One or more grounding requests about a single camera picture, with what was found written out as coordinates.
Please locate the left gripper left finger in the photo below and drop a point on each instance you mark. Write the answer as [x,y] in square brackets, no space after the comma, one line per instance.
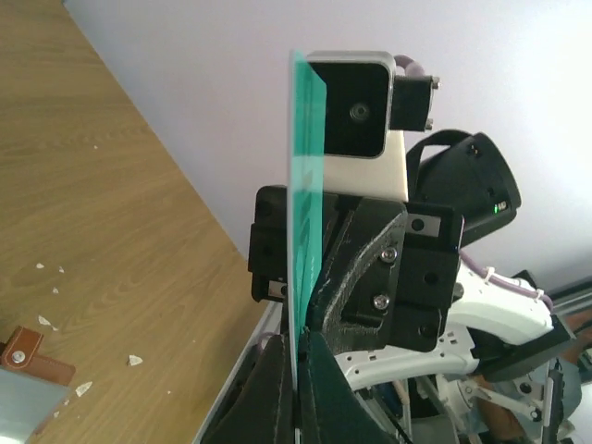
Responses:
[263,411]

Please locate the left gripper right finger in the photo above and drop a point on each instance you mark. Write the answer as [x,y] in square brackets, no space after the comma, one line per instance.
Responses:
[330,413]

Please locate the green credit card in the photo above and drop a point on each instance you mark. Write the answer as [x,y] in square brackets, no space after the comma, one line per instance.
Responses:
[307,120]

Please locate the brown leather card holder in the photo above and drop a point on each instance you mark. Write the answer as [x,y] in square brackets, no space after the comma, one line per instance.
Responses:
[32,386]

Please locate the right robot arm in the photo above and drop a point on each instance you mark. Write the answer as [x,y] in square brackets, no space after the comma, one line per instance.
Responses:
[474,333]

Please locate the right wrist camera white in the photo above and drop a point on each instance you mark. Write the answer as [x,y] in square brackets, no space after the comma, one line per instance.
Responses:
[373,99]

